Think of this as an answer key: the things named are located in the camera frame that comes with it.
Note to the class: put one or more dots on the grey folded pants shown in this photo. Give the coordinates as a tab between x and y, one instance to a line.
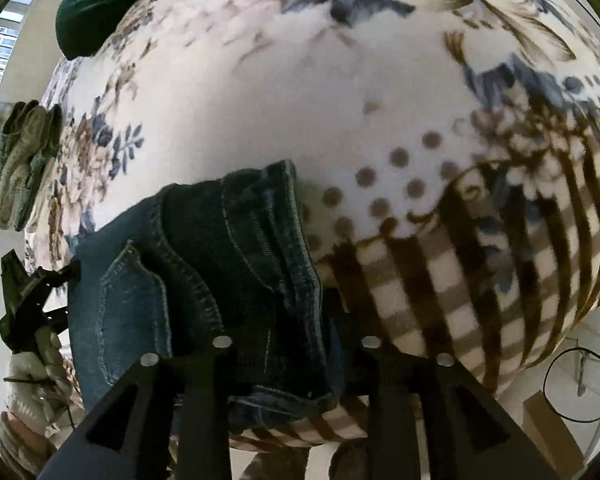
45	160

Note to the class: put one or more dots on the dark blue jeans pants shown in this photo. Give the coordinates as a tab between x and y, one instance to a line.
205	270

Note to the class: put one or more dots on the person's left forearm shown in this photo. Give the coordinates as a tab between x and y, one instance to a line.
22	447

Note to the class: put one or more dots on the barred window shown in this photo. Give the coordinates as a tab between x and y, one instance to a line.
0	50

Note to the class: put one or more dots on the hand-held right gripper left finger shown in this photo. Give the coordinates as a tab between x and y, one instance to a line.
205	400

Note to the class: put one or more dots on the olive folded pants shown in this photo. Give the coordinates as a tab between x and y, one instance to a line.
17	160

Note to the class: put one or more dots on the person's left hand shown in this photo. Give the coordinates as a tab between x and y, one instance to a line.
40	385

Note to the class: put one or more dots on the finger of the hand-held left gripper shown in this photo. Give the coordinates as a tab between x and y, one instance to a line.
55	276
55	317

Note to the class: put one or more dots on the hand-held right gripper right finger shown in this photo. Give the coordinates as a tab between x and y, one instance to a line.
385	395

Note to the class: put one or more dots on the floral checkered bed blanket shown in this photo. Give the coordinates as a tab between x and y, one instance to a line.
280	85

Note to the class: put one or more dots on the teal plush blanket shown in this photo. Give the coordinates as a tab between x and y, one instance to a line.
100	5

